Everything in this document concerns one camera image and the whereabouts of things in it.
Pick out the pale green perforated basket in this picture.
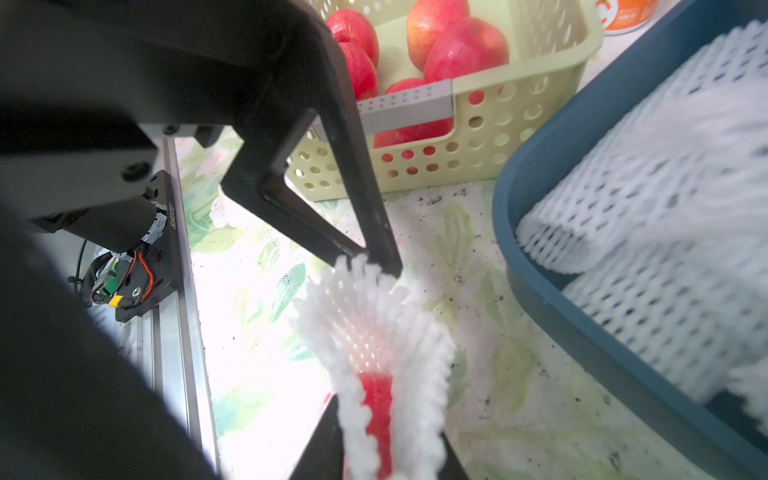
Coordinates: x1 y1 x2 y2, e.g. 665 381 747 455
286 1 604 201

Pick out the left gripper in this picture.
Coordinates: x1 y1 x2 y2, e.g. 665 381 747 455
1 1 320 228

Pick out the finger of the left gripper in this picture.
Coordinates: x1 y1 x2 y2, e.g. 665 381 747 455
221 109 365 265
311 23 403 278

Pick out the white foam net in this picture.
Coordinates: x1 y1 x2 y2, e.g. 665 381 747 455
516 20 767 274
563 243 767 403

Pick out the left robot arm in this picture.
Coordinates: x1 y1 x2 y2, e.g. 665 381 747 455
1 1 402 479

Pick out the dark teal plastic tray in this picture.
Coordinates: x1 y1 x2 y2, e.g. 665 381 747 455
493 1 767 479

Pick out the white pill bottle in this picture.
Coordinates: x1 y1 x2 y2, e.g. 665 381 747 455
595 0 658 35

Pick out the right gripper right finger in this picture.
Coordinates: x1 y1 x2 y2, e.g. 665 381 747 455
438 433 469 480

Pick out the netted red apple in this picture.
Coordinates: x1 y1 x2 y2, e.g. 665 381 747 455
326 9 380 67

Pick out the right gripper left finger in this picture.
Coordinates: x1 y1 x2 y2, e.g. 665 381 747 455
289 395 344 480

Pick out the aluminium front rail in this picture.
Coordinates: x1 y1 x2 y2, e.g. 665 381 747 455
129 137 221 473

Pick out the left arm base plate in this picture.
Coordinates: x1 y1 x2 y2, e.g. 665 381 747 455
77 169 181 324

